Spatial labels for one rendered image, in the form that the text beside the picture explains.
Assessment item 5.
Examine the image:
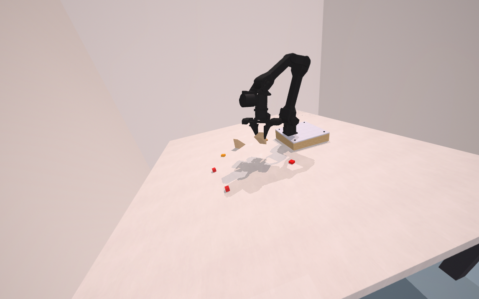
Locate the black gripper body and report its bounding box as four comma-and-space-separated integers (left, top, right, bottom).
242, 106, 282, 126

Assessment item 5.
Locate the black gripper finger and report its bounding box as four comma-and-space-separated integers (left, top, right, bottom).
264, 125, 273, 139
249, 124, 259, 135

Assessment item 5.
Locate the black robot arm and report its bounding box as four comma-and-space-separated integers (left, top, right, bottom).
239, 53, 311, 136

